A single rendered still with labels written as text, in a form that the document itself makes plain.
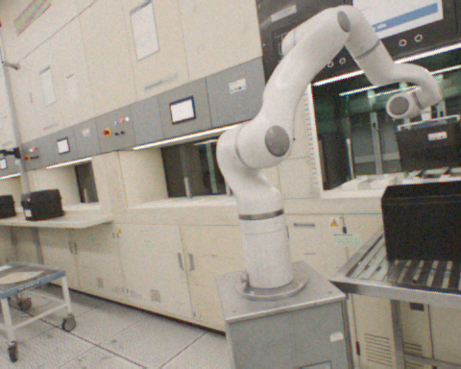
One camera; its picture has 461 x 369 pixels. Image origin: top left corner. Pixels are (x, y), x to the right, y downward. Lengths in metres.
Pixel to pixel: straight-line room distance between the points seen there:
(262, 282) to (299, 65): 0.56
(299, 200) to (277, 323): 0.87
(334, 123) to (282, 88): 1.16
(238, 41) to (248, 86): 0.23
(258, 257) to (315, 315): 0.18
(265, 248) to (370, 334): 0.97
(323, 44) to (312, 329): 0.70
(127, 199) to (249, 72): 1.38
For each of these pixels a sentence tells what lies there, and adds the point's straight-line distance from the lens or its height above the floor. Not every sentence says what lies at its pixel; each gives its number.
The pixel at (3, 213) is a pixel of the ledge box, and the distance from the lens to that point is 4.44.
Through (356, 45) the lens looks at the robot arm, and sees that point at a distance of 1.16.
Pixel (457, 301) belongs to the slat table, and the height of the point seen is 0.75.
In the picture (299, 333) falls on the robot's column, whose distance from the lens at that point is 0.82.
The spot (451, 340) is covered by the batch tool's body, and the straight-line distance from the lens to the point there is 1.60.
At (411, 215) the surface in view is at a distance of 0.99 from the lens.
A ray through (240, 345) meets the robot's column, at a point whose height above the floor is 0.69.
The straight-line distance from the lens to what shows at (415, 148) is 1.60.
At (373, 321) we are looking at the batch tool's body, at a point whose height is 0.32.
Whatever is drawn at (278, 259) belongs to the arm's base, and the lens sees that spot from 0.82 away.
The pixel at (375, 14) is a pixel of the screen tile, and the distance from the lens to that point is 1.49.
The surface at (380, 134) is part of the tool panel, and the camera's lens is 2.34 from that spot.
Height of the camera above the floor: 1.10
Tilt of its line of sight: 4 degrees down
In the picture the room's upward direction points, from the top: 8 degrees counter-clockwise
